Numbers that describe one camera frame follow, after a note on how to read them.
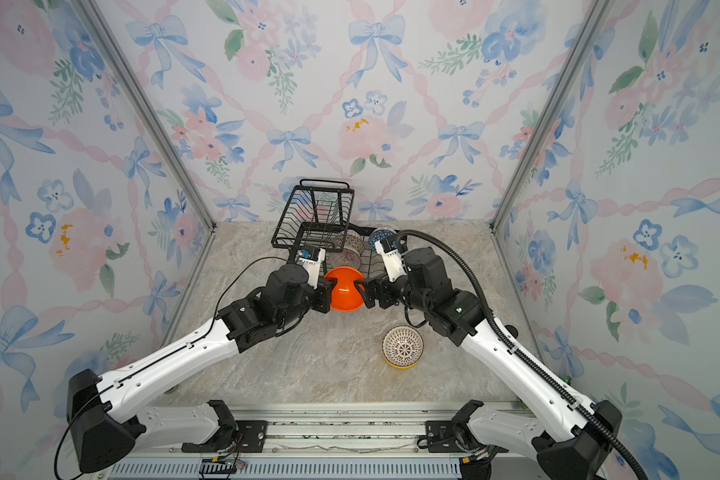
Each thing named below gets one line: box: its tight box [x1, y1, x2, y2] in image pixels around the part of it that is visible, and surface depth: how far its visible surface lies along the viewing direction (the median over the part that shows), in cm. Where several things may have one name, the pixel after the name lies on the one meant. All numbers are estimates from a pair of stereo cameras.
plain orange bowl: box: [324, 266, 365, 312], surface depth 71 cm
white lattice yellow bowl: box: [382, 325, 424, 370], surface depth 87 cm
